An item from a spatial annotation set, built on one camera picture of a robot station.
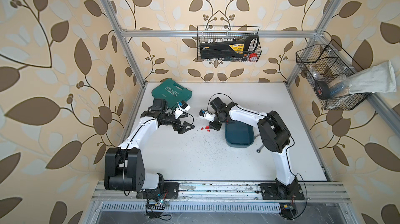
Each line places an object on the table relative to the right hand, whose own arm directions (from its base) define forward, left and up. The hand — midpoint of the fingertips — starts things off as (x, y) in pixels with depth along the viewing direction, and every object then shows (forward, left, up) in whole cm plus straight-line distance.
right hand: (211, 124), depth 97 cm
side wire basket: (+13, -61, +32) cm, 70 cm away
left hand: (-5, +12, +15) cm, 20 cm away
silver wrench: (-17, -26, -1) cm, 31 cm away
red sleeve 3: (-3, +2, -1) cm, 4 cm away
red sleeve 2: (-3, +3, +2) cm, 4 cm away
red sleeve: (-2, +6, -1) cm, 7 cm away
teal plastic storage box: (-9, -15, +3) cm, 18 cm away
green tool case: (+24, +26, +5) cm, 36 cm away
